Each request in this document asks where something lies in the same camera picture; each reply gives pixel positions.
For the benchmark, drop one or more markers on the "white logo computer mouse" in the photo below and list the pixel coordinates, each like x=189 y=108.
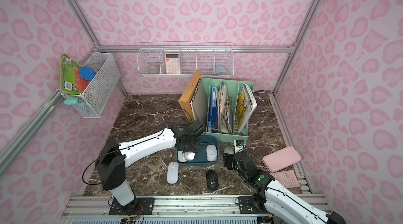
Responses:
x=211 y=153

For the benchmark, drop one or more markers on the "pink keyboard calculator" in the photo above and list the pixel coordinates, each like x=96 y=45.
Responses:
x=287 y=178

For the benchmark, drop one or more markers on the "yellow comic book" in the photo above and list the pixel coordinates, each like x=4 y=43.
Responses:
x=246 y=105

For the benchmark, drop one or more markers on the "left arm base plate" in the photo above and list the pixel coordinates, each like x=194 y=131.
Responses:
x=143 y=205

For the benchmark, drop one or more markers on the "brown cardboard notebook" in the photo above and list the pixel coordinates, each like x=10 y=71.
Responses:
x=194 y=100

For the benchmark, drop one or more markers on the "white mesh side basket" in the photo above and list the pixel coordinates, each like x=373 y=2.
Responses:
x=100 y=89

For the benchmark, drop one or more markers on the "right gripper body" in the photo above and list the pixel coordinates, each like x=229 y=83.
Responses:
x=229 y=160

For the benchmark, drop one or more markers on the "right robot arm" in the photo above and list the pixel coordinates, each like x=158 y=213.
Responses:
x=270 y=195

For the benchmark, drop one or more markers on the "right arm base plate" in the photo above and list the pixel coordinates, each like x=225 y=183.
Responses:
x=250 y=205

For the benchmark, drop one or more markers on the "teal storage box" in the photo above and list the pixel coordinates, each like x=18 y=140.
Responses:
x=200 y=157

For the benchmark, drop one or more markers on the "clear tape roll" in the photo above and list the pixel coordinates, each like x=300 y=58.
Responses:
x=153 y=69

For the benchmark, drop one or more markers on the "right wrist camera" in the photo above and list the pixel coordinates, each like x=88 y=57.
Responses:
x=239 y=145

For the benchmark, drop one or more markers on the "green packaged card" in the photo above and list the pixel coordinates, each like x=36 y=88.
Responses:
x=71 y=81

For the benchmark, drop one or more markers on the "green file organizer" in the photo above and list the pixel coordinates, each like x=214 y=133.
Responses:
x=233 y=89

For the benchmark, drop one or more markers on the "stack of magazines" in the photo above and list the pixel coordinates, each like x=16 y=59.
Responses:
x=225 y=115

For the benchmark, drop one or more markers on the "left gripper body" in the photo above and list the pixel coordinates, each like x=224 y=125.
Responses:
x=188 y=143

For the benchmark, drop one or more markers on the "silver computer mouse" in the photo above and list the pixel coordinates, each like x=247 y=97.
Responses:
x=183 y=157
x=229 y=151

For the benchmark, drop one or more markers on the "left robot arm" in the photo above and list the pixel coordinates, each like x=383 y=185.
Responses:
x=115 y=158

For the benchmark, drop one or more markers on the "blue folder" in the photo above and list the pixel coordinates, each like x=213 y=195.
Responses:
x=212 y=117

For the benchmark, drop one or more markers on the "black computer mouse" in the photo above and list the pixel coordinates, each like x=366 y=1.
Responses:
x=212 y=180

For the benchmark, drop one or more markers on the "pink case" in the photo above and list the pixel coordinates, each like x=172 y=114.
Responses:
x=281 y=159

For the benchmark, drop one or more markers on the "white wire wall basket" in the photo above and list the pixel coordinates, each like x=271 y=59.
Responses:
x=192 y=57

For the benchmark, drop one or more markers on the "blue round lid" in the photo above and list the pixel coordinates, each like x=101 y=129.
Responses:
x=87 y=73

